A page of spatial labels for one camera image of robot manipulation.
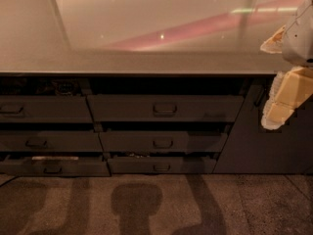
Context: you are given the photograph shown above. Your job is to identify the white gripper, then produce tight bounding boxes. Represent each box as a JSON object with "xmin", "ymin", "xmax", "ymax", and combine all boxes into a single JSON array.
[{"xmin": 260, "ymin": 25, "xmax": 313, "ymax": 130}]

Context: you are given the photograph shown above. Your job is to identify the grey drawer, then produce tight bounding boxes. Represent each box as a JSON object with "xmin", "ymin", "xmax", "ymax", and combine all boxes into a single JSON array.
[
  {"xmin": 0, "ymin": 131, "xmax": 102, "ymax": 152},
  {"xmin": 87, "ymin": 95, "xmax": 244, "ymax": 122},
  {"xmin": 100, "ymin": 131, "xmax": 228, "ymax": 153},
  {"xmin": 0, "ymin": 96, "xmax": 92, "ymax": 123},
  {"xmin": 0, "ymin": 156, "xmax": 111, "ymax": 177},
  {"xmin": 108, "ymin": 157, "xmax": 216, "ymax": 174}
]

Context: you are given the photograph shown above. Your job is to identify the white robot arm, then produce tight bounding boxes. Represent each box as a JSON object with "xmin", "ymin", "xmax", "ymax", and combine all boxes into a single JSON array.
[{"xmin": 260, "ymin": 0, "xmax": 313, "ymax": 130}]

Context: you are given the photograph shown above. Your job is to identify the dark round object in drawer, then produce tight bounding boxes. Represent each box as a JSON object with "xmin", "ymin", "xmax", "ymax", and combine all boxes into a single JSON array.
[{"xmin": 53, "ymin": 80, "xmax": 78, "ymax": 95}]

